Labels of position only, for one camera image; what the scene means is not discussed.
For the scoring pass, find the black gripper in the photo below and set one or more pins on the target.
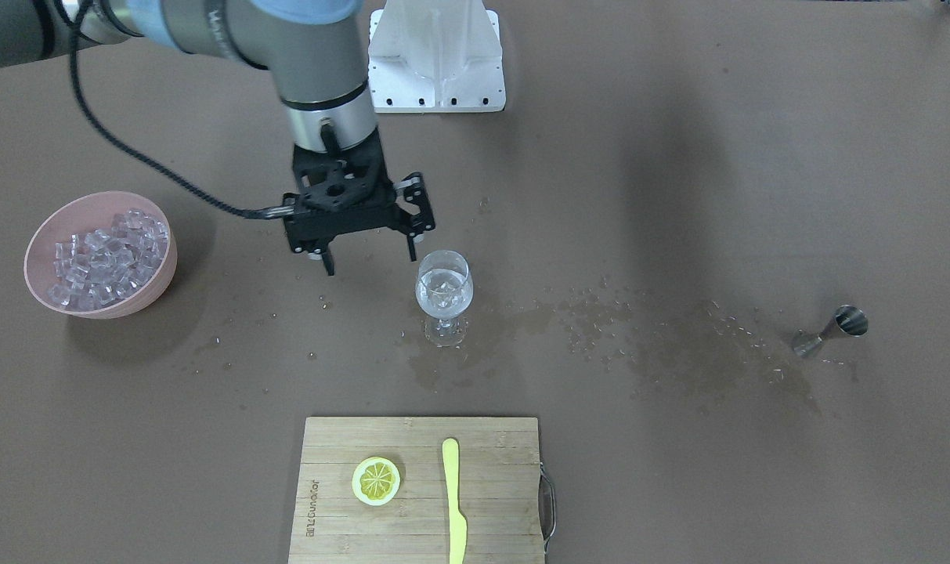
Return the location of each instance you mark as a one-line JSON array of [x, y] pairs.
[[413, 208]]

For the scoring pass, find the steel jigger measuring cup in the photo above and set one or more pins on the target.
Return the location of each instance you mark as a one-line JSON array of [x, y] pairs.
[[846, 321]]

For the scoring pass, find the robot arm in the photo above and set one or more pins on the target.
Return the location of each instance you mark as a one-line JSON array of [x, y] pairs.
[[314, 54]]

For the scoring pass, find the clear wine glass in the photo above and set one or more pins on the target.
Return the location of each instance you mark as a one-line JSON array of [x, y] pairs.
[[444, 290]]

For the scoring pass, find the clear ice cubes pile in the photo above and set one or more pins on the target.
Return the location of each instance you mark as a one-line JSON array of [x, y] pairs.
[[105, 266]]

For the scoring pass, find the yellow lemon slice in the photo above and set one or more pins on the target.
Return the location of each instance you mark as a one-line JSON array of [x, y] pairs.
[[375, 481]]

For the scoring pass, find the bamboo cutting board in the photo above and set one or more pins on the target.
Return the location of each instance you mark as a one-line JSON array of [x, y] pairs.
[[499, 491]]

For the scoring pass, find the pink bowl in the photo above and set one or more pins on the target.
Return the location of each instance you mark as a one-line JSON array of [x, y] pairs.
[[86, 214]]

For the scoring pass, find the yellow plastic knife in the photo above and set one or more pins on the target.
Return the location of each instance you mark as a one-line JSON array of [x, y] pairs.
[[457, 524]]

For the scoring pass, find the white central robot pedestal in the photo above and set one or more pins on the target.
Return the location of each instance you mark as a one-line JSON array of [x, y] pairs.
[[436, 56]]

